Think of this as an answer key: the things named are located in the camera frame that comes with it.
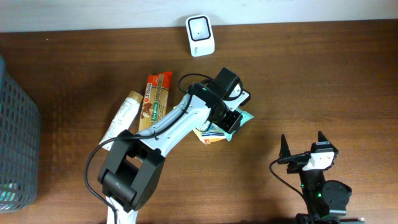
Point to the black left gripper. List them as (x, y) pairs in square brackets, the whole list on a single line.
[(232, 121)]

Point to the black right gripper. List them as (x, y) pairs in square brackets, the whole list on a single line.
[(295, 166)]

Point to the teal wet wipes pack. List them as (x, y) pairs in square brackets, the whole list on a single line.
[(245, 118)]

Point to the cream chips bag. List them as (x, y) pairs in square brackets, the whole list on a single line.
[(208, 133)]

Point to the orange spaghetti packet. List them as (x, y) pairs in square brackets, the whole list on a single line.
[(154, 105)]

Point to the white tube with gold cap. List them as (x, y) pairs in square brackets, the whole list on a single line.
[(124, 116)]

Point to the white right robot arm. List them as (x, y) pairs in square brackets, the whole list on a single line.
[(325, 200)]

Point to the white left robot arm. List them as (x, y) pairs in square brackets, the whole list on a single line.
[(132, 169)]

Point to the white barcode scanner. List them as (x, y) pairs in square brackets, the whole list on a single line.
[(200, 35)]

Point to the grey plastic basket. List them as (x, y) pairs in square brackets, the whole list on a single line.
[(20, 143)]

